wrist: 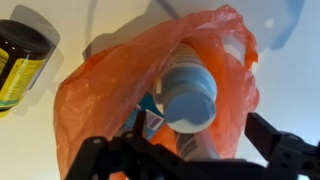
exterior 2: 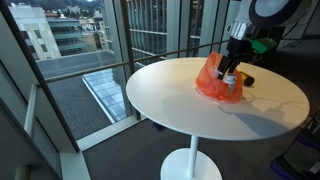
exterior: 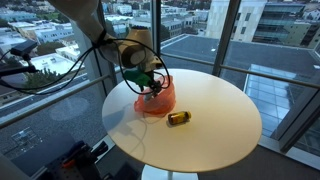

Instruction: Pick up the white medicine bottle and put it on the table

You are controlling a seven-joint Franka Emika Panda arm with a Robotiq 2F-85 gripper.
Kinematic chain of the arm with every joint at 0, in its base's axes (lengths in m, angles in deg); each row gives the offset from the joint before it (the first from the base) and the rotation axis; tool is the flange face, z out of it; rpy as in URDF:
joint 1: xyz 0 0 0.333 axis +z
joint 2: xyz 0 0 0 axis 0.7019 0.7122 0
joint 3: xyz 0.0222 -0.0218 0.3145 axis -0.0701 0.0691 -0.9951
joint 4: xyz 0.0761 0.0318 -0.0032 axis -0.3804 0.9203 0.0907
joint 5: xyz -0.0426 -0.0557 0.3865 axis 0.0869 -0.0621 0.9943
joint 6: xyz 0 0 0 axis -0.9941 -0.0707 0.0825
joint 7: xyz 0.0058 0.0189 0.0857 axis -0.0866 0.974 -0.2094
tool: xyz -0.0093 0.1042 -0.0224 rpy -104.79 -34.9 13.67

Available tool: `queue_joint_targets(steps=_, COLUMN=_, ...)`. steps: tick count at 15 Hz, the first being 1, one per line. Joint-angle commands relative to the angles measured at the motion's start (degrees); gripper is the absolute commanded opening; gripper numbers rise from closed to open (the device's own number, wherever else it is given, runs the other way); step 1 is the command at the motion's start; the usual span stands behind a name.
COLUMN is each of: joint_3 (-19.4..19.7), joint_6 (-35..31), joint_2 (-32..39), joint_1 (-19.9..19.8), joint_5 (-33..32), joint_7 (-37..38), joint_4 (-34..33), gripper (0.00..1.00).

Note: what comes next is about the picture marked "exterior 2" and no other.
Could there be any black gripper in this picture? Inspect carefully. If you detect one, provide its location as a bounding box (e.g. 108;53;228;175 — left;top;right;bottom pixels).
216;35;254;82

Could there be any amber bottle with yellow label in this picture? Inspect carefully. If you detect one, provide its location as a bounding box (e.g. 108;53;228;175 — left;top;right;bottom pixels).
238;70;256;87

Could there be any orange plastic bag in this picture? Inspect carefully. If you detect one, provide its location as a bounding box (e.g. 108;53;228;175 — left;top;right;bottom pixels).
195;51;244;103

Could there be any metal window handrail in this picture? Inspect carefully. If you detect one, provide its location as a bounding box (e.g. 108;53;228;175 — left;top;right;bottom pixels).
132;39;232;64
44;60;130;84

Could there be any black stand with blue clamps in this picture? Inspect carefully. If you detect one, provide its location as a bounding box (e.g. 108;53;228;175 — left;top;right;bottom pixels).
269;111;320;180

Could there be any dark window mullion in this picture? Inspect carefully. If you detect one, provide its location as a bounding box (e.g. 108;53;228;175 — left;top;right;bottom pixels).
0;0;81;154

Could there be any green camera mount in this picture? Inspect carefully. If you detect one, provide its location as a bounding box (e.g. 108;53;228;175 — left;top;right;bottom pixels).
249;37;278;55

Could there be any dark window corner post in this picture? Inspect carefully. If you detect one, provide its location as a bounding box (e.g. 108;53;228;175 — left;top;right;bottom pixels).
112;0;142;122

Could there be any white table pedestal base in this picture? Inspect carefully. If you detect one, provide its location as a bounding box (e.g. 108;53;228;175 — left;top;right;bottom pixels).
160;134;224;180

